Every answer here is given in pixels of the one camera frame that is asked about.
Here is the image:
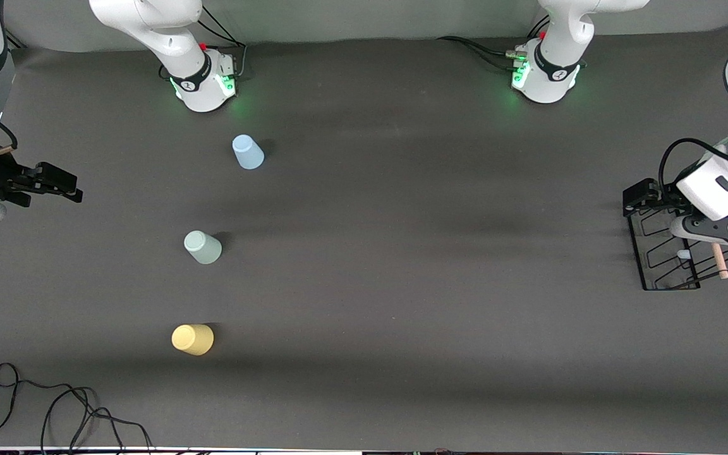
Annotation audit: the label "black wire cup holder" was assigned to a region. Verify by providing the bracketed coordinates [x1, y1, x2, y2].
[624, 190, 728, 291]

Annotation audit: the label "pale green plastic cup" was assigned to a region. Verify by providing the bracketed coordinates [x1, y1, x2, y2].
[184, 230, 222, 265]

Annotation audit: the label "yellow plastic cup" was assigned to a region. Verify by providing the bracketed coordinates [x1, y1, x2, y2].
[171, 324, 215, 356]

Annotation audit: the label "light blue plastic cup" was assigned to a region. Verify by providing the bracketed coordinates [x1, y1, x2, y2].
[232, 134, 265, 170]

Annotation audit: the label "dark grey table mat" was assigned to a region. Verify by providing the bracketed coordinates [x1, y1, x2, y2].
[0, 25, 728, 451]

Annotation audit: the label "loose thin black cable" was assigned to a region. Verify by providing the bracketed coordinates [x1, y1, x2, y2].
[0, 362, 154, 453]

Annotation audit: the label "black right arm base cables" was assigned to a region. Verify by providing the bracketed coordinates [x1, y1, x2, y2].
[198, 5, 248, 80]

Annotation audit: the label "black arm base cables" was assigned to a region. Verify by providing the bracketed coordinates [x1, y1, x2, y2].
[198, 5, 248, 80]
[436, 16, 551, 71]

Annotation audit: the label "black left arm base cables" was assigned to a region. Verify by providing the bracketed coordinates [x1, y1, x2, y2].
[436, 16, 551, 71]

